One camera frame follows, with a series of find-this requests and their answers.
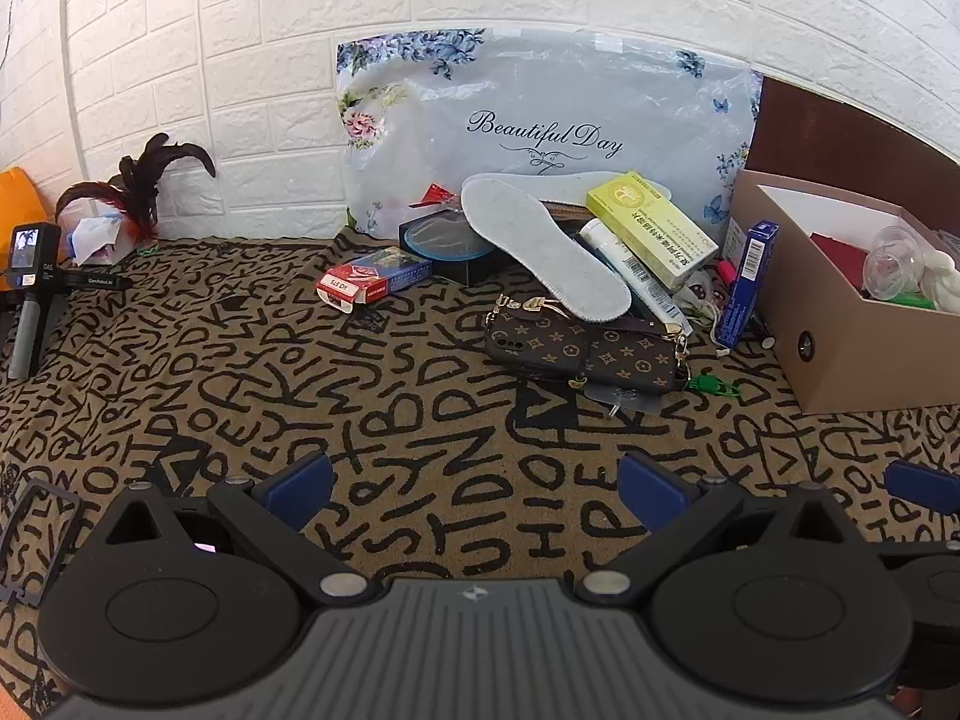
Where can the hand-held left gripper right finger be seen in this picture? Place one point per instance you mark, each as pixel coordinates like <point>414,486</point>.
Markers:
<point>651,491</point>

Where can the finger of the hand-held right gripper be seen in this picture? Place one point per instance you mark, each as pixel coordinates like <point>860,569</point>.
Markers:
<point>919,481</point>

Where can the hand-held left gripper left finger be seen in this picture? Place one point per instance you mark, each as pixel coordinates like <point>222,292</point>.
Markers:
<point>304,487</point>

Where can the brown lettered desktop cloth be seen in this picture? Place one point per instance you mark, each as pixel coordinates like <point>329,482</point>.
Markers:
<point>300,390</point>

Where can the clear plastic hook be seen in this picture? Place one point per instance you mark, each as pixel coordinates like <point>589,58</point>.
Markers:
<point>619,396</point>

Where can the green clip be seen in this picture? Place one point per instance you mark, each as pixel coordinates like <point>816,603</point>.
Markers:
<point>709,385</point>

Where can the brown patterned pouch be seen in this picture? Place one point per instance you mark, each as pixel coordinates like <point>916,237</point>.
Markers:
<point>637,360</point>

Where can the brown cardboard box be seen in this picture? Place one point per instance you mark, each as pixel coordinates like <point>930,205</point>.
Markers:
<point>847,345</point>

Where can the green item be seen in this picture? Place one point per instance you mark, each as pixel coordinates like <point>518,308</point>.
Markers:
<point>911,301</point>

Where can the brown patterned phone case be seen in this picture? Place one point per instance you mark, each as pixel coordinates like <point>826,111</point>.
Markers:
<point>532,341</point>

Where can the white figurine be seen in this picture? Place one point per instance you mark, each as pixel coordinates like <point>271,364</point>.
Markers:
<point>943,277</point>

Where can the red blue card box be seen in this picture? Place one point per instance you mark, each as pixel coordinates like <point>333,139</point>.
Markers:
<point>367,281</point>

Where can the clear plastic cup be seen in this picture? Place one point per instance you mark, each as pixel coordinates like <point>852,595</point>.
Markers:
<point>896,262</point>

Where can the tall blue box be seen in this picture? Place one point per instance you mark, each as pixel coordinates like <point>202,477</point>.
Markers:
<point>742,285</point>

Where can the pink highlighter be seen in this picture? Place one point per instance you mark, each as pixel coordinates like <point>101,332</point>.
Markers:
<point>725,271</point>

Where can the white tube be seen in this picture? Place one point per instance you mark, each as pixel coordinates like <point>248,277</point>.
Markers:
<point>622,255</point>

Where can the red item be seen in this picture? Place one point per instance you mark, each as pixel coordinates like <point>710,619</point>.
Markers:
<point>840,255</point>

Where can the yellow green medicine box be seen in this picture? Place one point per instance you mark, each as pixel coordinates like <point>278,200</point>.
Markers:
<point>645,229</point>

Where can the black round-lid box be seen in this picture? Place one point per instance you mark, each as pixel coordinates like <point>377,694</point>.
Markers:
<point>450,259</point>

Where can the white shoe insole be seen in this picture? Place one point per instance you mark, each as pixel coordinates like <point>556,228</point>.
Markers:
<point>525,240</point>

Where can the red packet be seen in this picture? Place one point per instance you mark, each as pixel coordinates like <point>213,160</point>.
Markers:
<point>433,196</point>

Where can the crumpled clear plastic bag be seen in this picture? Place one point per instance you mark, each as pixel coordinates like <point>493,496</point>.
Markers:
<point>94,236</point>

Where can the dark feather bundle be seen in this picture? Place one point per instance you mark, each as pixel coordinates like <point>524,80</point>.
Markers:
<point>142,187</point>

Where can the brown wooden board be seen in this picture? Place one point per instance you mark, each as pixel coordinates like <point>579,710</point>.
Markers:
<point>840,135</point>

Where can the orange bag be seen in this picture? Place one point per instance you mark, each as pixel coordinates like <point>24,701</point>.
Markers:
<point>22,202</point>

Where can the floral plastic bag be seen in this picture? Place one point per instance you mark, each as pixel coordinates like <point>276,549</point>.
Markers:
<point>540,90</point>

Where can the black plastic frame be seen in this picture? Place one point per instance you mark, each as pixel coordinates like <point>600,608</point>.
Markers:
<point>37,499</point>

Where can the black camera on grip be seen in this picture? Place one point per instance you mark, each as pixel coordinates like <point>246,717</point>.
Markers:
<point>34,255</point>

